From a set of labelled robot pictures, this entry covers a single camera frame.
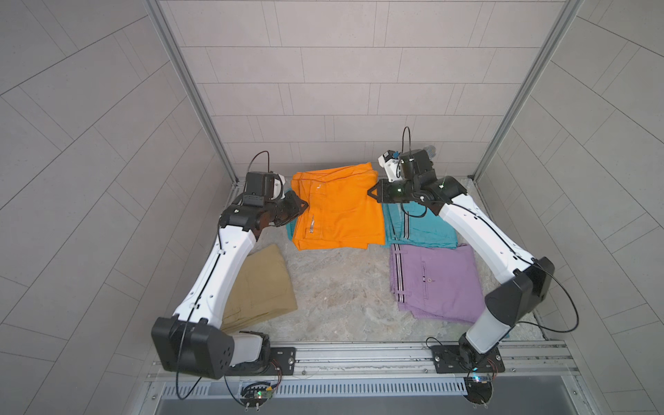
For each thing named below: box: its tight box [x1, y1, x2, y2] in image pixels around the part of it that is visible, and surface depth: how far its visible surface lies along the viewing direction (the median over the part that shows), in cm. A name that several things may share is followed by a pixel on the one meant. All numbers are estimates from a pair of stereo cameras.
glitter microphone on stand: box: [423, 144, 437, 160], surface depth 89 cm
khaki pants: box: [221, 243, 298, 332], surface depth 84 cm
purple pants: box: [389, 244, 486, 325], surface depth 86 cm
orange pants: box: [290, 162, 386, 251], surface depth 76 cm
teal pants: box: [382, 200, 459, 249], surface depth 96 cm
